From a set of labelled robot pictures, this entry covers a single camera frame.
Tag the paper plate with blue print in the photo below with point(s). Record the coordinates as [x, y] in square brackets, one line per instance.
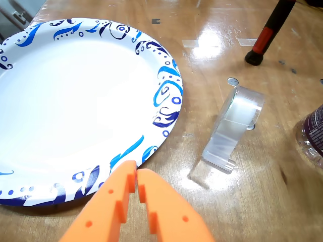
[75, 100]

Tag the clear bottle with purple label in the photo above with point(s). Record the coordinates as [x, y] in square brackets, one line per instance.
[315, 131]

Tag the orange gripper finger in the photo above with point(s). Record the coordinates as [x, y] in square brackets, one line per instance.
[101, 214]
[174, 216]

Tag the red black screwdriver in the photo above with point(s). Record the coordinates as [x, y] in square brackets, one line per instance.
[263, 37]

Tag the round metal table rivet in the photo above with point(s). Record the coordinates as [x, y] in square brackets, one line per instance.
[232, 81]
[251, 127]

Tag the clear tape piece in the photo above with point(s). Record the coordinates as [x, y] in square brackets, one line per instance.
[190, 43]
[247, 41]

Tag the clear tape dispenser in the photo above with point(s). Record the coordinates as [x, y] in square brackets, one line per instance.
[234, 118]

